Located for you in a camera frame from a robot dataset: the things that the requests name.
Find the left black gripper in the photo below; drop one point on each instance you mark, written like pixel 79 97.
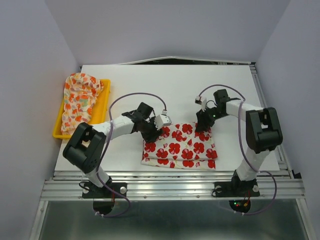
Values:
pixel 152 137

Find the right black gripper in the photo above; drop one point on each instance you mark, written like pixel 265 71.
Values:
pixel 202 120

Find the white red poppy skirt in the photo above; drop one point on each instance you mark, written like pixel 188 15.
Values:
pixel 181 147

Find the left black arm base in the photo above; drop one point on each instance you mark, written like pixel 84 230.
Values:
pixel 90 191

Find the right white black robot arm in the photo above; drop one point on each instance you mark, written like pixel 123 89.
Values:
pixel 262 134

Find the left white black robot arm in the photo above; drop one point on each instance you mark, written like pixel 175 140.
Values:
pixel 86 147

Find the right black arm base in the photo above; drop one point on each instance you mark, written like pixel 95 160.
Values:
pixel 227 189

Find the yellow plastic tray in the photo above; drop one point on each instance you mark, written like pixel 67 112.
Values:
pixel 98 111

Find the orange floral skirt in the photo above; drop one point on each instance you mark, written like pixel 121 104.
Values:
pixel 80 95

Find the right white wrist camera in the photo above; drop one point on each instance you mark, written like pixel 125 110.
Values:
pixel 202 101

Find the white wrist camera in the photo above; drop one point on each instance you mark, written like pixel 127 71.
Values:
pixel 202 101
pixel 161 121

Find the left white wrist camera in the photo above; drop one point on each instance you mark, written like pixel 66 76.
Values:
pixel 161 121

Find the aluminium frame rail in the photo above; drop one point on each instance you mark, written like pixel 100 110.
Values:
pixel 171 185

